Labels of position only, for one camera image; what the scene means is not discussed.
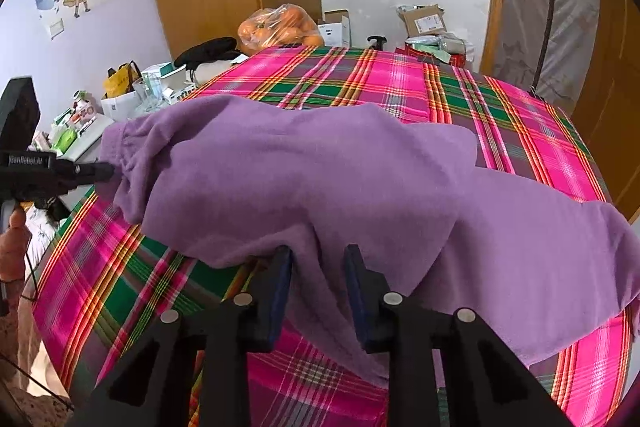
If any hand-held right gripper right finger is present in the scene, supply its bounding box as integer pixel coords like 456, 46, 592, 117
344, 244, 576, 427

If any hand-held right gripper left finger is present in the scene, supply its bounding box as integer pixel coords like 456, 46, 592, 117
65, 246, 293, 427

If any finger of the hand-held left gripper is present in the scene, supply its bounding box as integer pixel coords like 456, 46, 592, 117
56, 160, 115, 196

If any purple fleece garment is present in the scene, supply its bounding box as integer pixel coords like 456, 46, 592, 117
97, 96, 640, 390

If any person's left hand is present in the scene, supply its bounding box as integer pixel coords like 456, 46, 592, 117
0, 209, 28, 284

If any green packet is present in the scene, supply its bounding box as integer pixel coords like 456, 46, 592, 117
52, 127, 78, 154

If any red white cup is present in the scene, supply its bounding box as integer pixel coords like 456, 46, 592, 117
72, 91, 98, 124

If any yellow paper bag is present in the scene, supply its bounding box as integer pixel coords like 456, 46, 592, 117
103, 61, 143, 98

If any clear glass cup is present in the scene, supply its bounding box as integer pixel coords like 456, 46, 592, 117
134, 74, 163, 112

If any white green box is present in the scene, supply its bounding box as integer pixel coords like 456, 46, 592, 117
141, 63, 188, 90

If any black cloth item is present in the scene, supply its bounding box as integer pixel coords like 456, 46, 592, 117
173, 37, 241, 70

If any pink green plaid cloth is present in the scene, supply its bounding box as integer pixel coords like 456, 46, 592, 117
32, 46, 633, 427

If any bag of oranges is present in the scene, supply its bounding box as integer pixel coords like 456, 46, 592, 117
237, 4, 326, 56

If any white cardboard box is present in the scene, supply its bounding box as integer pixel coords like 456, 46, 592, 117
317, 9, 351, 49

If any pile of green packages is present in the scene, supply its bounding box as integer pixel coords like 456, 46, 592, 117
405, 32, 476, 68

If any brown cardboard box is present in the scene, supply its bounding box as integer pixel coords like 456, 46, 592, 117
397, 4, 447, 38

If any wooden door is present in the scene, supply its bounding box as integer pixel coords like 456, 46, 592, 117
570, 0, 640, 223

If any plastic-wrapped mattress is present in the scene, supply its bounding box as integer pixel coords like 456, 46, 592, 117
492, 0, 601, 100

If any black cable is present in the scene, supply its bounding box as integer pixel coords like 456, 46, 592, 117
0, 227, 76, 408

